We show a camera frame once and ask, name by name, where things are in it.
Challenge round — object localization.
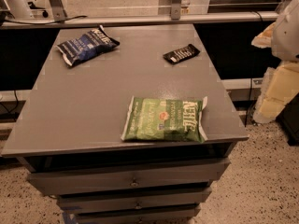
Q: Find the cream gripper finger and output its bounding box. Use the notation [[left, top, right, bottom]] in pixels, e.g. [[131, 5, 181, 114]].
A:
[[253, 61, 299, 123], [251, 22, 276, 49]]

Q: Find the black rxbar chocolate bar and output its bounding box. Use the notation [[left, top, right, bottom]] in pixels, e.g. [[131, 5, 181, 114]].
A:
[[163, 44, 200, 64]]

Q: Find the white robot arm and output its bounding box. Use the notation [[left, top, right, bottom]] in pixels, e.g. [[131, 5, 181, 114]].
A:
[[251, 0, 299, 123]]

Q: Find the green jalapeno chip bag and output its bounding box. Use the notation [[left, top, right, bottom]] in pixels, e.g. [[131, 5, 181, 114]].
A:
[[121, 97, 207, 143]]

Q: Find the blue kettle chip bag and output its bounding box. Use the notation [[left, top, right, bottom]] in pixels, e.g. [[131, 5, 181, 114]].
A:
[[57, 25, 120, 67]]

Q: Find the grey metal railing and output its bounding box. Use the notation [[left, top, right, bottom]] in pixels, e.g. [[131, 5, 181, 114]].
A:
[[0, 11, 278, 30]]

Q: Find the top drawer with knob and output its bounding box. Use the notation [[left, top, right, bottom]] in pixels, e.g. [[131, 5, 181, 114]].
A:
[[28, 158, 230, 195]]

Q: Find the drawer with knob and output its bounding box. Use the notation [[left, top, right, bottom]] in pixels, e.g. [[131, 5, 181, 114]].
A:
[[58, 187, 211, 214], [28, 158, 230, 195]]

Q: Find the middle drawer with knob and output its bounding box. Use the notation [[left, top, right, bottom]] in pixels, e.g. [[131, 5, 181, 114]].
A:
[[58, 187, 211, 214]]

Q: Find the bottom drawer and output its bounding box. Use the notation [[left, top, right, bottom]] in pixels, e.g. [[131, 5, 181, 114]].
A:
[[76, 204, 199, 224]]

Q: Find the grey drawer cabinet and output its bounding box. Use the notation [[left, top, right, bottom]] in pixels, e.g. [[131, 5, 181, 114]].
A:
[[1, 23, 249, 224]]

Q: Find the white pipe top left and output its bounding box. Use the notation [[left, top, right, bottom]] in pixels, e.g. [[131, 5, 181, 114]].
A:
[[7, 0, 34, 19]]

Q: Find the black cable on railing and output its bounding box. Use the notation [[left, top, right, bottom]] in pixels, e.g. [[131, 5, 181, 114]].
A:
[[4, 14, 88, 25]]

